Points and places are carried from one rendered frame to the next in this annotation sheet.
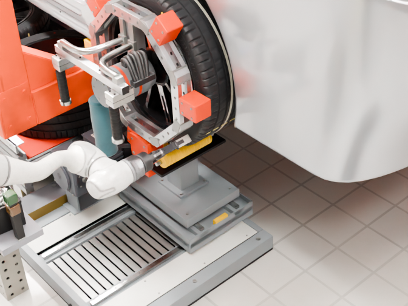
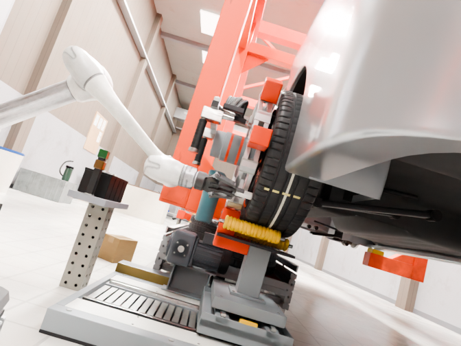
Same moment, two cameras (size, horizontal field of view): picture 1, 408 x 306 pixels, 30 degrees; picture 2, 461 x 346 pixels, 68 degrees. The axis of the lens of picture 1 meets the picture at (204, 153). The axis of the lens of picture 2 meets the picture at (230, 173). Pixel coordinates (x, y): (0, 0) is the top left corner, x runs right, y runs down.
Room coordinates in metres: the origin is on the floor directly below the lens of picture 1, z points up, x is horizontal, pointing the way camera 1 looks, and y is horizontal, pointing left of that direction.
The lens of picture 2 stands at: (1.19, -0.72, 0.50)
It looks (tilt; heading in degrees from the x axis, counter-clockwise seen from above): 8 degrees up; 38
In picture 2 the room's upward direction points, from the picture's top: 17 degrees clockwise
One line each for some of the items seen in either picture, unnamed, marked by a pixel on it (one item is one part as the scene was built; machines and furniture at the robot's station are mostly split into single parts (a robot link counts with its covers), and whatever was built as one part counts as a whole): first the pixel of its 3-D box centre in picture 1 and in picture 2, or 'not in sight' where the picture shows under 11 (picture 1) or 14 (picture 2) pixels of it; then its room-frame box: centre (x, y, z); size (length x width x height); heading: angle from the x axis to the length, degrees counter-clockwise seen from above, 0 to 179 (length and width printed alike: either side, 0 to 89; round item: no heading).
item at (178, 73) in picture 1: (139, 74); (248, 153); (2.47, 0.23, 0.85); 0.54 x 0.07 x 0.54; 39
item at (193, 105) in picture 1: (194, 106); (258, 138); (2.23, 0.02, 0.85); 0.09 x 0.08 x 0.07; 39
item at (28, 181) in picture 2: not in sight; (52, 176); (4.44, 6.05, 0.42); 0.88 x 0.71 x 0.84; 128
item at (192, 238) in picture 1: (184, 198); (239, 316); (2.58, 0.10, 0.13); 0.50 x 0.36 x 0.10; 39
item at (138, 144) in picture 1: (155, 147); (234, 231); (2.49, 0.20, 0.48); 0.16 x 0.12 x 0.17; 129
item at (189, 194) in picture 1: (181, 165); (251, 274); (2.58, 0.10, 0.32); 0.40 x 0.30 x 0.28; 39
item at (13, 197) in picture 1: (10, 197); (103, 154); (2.04, 0.68, 0.64); 0.04 x 0.04 x 0.04; 39
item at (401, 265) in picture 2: not in sight; (389, 257); (5.67, 0.17, 0.69); 0.52 x 0.17 x 0.35; 129
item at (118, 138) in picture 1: (115, 122); (198, 134); (2.19, 0.30, 0.83); 0.04 x 0.04 x 0.16
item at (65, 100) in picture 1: (62, 85); (200, 150); (2.45, 0.52, 0.83); 0.04 x 0.04 x 0.16
